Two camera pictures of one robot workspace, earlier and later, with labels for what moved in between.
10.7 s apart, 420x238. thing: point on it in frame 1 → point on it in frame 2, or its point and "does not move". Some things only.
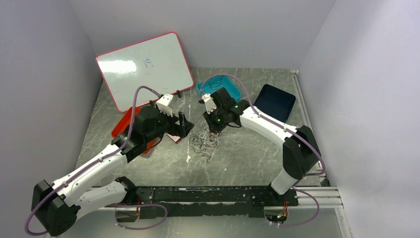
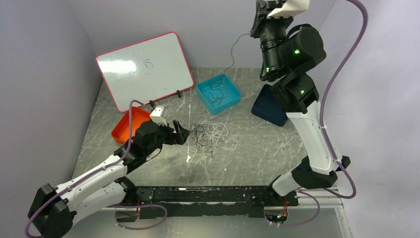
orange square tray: x=122 y=127 does not move
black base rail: x=188 y=202 does not move
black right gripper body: x=216 y=119 → x=271 y=31
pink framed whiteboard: x=159 y=63 does not move
